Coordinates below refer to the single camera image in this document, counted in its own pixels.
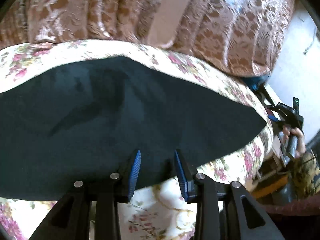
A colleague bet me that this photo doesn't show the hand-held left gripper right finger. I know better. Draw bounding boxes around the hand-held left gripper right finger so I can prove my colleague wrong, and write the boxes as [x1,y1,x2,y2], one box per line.
[174,149,285,240]

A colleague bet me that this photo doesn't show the floral bed sheet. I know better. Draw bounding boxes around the floral bed sheet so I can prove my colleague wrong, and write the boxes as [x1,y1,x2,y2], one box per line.
[0,40,275,240]

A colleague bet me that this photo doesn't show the person's right forearm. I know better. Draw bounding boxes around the person's right forearm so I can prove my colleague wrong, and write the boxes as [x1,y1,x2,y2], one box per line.
[292,149,320,198]

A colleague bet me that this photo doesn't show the blue bag with black strap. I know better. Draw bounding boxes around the blue bag with black strap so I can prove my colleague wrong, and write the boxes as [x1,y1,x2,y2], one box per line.
[241,71,278,108]

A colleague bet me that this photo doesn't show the person's right hand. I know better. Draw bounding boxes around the person's right hand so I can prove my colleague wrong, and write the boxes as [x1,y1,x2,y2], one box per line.
[282,127,306,158]

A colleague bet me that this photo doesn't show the black pants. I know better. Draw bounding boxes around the black pants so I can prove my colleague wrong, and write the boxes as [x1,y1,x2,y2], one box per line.
[0,56,267,202]

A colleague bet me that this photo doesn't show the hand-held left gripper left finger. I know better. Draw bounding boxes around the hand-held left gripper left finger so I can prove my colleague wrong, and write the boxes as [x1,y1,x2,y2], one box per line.
[29,150,142,240]

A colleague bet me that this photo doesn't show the brown patterned curtain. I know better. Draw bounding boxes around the brown patterned curtain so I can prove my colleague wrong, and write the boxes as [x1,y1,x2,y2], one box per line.
[0,0,297,78]

